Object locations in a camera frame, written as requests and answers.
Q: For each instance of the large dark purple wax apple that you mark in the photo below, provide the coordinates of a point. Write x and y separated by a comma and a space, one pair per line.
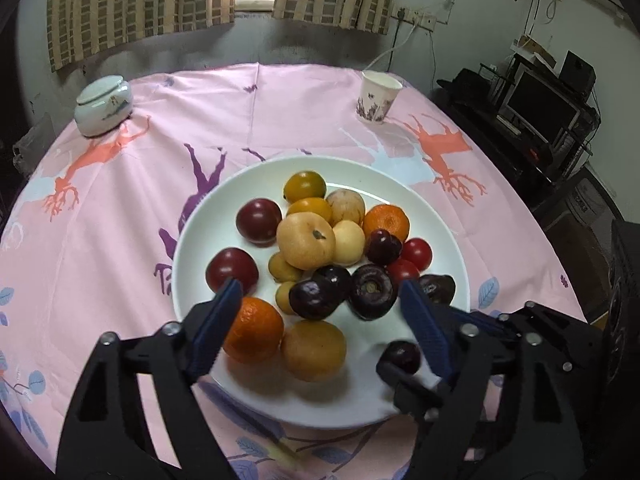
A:
437, 287

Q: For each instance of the small yellow-green fruit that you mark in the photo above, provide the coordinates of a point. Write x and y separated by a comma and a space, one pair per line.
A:
285, 299
284, 266

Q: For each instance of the yellow-orange citrus fruit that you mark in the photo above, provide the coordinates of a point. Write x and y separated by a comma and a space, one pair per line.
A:
305, 206

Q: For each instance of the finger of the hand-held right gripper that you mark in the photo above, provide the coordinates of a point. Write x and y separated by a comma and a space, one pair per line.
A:
407, 395
485, 319

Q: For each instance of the pale yellow round fruit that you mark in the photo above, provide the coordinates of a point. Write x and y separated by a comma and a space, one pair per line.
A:
350, 245

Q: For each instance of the black computer desk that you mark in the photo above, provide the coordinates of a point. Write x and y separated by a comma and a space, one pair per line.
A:
505, 155

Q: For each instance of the black computer monitor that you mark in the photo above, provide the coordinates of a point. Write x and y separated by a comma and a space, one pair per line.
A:
542, 102

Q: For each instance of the clear plastic bag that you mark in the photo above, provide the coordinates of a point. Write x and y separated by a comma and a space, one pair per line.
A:
32, 142

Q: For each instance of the striped pepino melon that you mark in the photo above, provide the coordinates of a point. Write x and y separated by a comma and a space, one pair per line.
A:
345, 205

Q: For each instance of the orange-brown round fruit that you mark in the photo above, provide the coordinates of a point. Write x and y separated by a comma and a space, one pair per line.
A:
314, 350

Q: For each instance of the large yellow pear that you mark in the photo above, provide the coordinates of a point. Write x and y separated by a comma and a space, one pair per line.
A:
306, 240

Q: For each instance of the yellow-green tomato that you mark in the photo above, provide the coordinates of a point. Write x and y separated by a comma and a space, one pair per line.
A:
305, 185

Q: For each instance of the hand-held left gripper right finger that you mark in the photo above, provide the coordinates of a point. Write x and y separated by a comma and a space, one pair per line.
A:
425, 325

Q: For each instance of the tan cardboard box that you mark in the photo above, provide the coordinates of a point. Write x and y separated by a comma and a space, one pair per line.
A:
532, 52

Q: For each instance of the black speaker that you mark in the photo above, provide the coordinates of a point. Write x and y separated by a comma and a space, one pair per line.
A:
577, 71

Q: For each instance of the dark red plum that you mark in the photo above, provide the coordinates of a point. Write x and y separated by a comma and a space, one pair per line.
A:
258, 221
232, 270

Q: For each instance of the printed paper cup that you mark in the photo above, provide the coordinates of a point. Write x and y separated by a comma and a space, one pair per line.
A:
377, 97

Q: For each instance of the white wall power strip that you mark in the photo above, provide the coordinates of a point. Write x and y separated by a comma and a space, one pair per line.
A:
415, 16

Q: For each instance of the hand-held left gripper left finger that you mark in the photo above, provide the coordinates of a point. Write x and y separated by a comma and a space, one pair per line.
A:
215, 330

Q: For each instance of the orange tangerine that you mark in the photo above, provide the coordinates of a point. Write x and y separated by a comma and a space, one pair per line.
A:
252, 330
386, 221

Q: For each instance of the white ceramic lidded jar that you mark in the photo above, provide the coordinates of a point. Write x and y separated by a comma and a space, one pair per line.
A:
103, 105

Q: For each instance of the white oval plate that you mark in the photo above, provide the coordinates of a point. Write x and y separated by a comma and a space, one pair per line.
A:
360, 395

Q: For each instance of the red cherry tomato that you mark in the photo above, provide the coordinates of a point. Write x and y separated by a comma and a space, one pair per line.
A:
416, 253
402, 271

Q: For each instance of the wide striped brown curtain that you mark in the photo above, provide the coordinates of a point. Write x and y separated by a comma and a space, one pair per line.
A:
140, 5

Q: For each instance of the pink printed tablecloth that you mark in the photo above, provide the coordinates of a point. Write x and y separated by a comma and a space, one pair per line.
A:
115, 220

